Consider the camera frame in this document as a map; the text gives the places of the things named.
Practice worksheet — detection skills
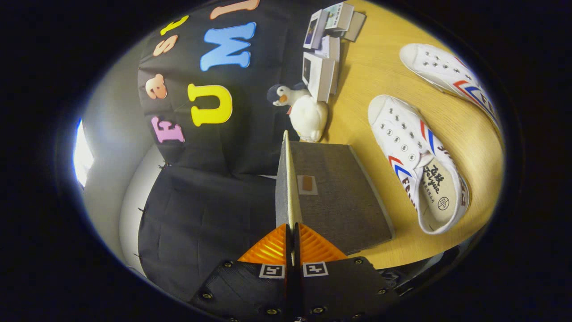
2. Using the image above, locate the dark grey book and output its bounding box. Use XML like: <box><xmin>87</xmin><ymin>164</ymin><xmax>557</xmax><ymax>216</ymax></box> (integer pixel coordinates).
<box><xmin>340</xmin><ymin>11</ymin><xmax>367</xmax><ymax>42</ymax></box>

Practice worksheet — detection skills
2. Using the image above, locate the book with blue picture cover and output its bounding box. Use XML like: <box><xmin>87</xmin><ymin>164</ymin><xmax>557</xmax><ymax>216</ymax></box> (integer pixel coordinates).
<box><xmin>303</xmin><ymin>9</ymin><xmax>329</xmax><ymax>50</ymax></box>

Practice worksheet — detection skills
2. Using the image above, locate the thin white book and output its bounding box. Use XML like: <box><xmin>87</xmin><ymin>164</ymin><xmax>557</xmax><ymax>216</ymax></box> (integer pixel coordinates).
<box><xmin>314</xmin><ymin>35</ymin><xmax>341</xmax><ymax>61</ymax></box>

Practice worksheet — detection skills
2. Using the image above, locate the grey fabric storage box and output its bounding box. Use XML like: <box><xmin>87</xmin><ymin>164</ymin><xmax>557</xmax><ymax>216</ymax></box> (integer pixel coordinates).
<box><xmin>275</xmin><ymin>130</ymin><xmax>395</xmax><ymax>256</ymax></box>

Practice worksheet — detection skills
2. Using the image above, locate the white book with dark portrait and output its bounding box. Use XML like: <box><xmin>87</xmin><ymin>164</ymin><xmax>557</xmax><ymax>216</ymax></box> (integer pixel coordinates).
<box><xmin>302</xmin><ymin>51</ymin><xmax>339</xmax><ymax>103</ymax></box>

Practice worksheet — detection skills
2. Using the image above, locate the white striped shoe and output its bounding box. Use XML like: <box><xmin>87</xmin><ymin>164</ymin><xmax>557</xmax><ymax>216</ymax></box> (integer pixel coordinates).
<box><xmin>399</xmin><ymin>43</ymin><xmax>503</xmax><ymax>135</ymax></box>
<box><xmin>368</xmin><ymin>94</ymin><xmax>471</xmax><ymax>235</ymax></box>

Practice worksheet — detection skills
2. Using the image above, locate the ceiling light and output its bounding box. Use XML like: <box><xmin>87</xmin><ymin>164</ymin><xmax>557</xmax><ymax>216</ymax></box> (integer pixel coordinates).
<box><xmin>73</xmin><ymin>119</ymin><xmax>95</xmax><ymax>188</ymax></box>

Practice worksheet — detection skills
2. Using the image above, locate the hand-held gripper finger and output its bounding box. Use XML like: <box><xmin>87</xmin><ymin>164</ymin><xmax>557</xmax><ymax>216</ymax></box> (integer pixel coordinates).
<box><xmin>294</xmin><ymin>222</ymin><xmax>399</xmax><ymax>322</ymax></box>
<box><xmin>190</xmin><ymin>224</ymin><xmax>293</xmax><ymax>322</ymax></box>

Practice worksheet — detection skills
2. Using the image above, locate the white plush toy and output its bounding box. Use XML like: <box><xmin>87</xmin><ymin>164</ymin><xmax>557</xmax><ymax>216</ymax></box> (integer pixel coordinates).
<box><xmin>288</xmin><ymin>95</ymin><xmax>329</xmax><ymax>143</ymax></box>

